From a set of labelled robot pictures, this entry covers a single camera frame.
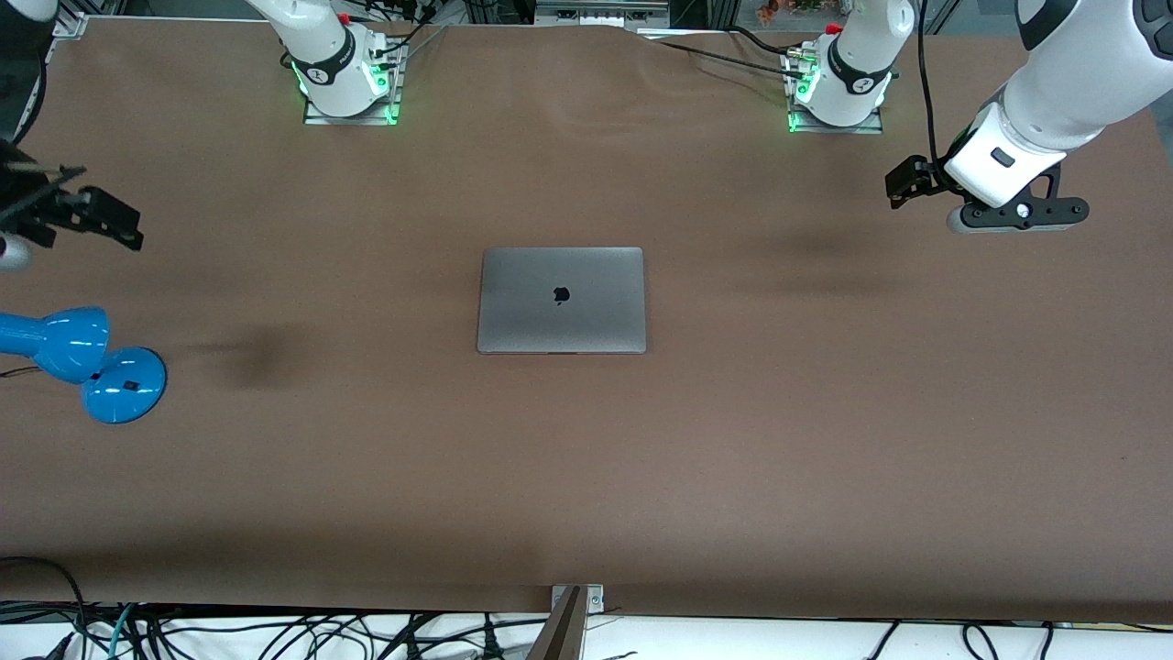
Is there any grey laptop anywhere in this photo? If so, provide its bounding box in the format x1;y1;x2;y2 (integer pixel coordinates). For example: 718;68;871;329
476;246;648;356

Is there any metal table edge bracket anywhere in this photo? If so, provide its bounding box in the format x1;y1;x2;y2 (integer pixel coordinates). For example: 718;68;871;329
551;583;606;614

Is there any black left camera mount plate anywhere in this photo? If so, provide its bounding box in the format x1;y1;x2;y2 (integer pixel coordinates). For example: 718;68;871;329
960;161;1091;231

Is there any black table cable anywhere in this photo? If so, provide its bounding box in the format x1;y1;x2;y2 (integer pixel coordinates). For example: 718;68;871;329
638;24;806;61
654;40;807;83

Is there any blue desk lamp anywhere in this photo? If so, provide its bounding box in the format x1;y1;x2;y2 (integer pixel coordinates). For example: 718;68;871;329
0;306;169;425

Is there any black looped floor cable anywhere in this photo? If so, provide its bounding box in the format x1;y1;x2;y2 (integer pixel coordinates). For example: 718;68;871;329
0;555;91;660

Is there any grey power unit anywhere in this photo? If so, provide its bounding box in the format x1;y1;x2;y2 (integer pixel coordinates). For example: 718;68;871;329
534;0;672;28

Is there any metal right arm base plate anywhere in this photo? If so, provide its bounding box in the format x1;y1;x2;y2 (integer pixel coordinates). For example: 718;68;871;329
303;44;404;127

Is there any aluminium profile post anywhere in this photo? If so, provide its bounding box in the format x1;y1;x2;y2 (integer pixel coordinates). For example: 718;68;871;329
525;587;586;660

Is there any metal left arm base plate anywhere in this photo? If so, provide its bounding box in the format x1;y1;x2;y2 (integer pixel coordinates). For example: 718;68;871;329
788;50;884;136

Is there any teal cable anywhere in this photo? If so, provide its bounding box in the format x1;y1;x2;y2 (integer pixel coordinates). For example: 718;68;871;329
106;602;140;660

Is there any brown table cover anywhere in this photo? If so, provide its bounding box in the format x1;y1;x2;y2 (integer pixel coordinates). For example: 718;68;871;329
0;16;1173;626

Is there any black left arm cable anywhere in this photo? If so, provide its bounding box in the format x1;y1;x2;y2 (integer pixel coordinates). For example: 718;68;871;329
915;0;947;173

